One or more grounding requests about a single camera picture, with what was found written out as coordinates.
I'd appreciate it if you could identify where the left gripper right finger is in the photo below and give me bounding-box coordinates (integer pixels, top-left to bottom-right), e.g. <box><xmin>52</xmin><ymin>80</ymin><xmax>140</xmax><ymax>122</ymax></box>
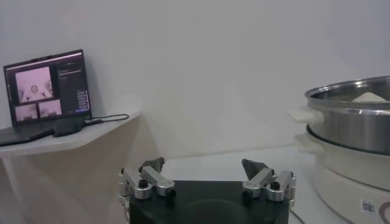
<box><xmin>241</xmin><ymin>158</ymin><xmax>297</xmax><ymax>202</ymax></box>

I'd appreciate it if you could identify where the cream electric cooker pot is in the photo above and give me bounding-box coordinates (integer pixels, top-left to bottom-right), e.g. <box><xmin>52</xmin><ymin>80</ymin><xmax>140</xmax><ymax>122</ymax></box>
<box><xmin>294</xmin><ymin>132</ymin><xmax>390</xmax><ymax>224</ymax></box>

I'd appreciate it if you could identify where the thin black desk cable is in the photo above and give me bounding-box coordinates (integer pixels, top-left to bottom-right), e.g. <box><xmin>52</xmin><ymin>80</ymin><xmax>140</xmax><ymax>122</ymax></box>
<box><xmin>83</xmin><ymin>113</ymin><xmax>130</xmax><ymax>126</ymax></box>

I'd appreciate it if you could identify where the black open laptop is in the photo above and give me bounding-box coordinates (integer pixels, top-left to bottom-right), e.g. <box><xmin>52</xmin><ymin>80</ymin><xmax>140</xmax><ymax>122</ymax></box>
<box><xmin>0</xmin><ymin>49</ymin><xmax>92</xmax><ymax>147</ymax></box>

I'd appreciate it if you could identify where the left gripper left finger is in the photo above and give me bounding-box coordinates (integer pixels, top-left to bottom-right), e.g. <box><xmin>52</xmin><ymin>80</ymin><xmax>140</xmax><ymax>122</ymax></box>
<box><xmin>118</xmin><ymin>156</ymin><xmax>177</xmax><ymax>200</ymax></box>

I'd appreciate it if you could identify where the white side desk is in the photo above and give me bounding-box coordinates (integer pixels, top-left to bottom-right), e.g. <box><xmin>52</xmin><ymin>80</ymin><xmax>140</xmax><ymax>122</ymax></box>
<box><xmin>0</xmin><ymin>111</ymin><xmax>143</xmax><ymax>224</ymax></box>

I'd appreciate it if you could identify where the stainless steel steamer basket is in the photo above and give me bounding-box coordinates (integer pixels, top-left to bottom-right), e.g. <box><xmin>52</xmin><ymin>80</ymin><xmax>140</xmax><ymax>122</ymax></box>
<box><xmin>288</xmin><ymin>75</ymin><xmax>390</xmax><ymax>156</ymax></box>

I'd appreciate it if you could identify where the white steamed baozi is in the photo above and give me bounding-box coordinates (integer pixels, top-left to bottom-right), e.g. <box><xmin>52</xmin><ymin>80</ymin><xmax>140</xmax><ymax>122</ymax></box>
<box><xmin>352</xmin><ymin>91</ymin><xmax>388</xmax><ymax>103</ymax></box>

